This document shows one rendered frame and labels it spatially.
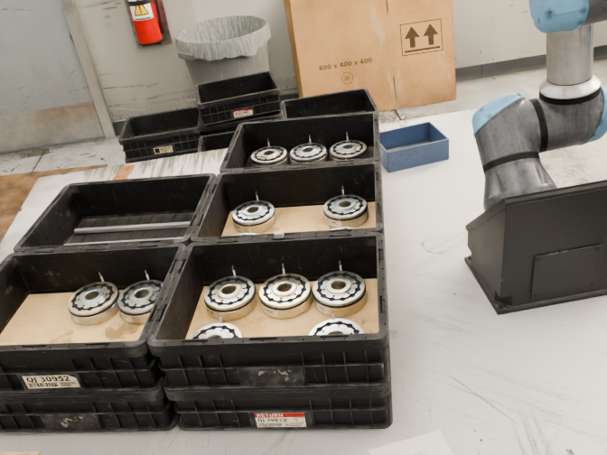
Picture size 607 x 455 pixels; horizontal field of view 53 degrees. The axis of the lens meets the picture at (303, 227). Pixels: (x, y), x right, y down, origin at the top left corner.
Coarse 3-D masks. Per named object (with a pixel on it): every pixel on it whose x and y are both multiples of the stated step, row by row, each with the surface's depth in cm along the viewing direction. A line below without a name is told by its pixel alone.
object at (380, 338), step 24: (240, 240) 122; (264, 240) 121; (288, 240) 120; (312, 240) 119; (384, 264) 110; (384, 288) 104; (384, 312) 99; (288, 336) 97; (312, 336) 96; (336, 336) 96; (360, 336) 95; (384, 336) 94
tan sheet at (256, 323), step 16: (256, 288) 124; (368, 288) 120; (368, 304) 116; (192, 320) 118; (208, 320) 118; (224, 320) 117; (240, 320) 117; (256, 320) 116; (272, 320) 115; (288, 320) 115; (304, 320) 114; (320, 320) 114; (352, 320) 113; (368, 320) 112; (256, 336) 112; (272, 336) 112
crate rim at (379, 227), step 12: (276, 168) 146; (288, 168) 146; (300, 168) 145; (312, 168) 144; (324, 168) 144; (336, 168) 144; (216, 180) 145; (204, 204) 136; (204, 216) 132; (360, 228) 120; (372, 228) 119; (192, 240) 124; (204, 240) 124; (216, 240) 123
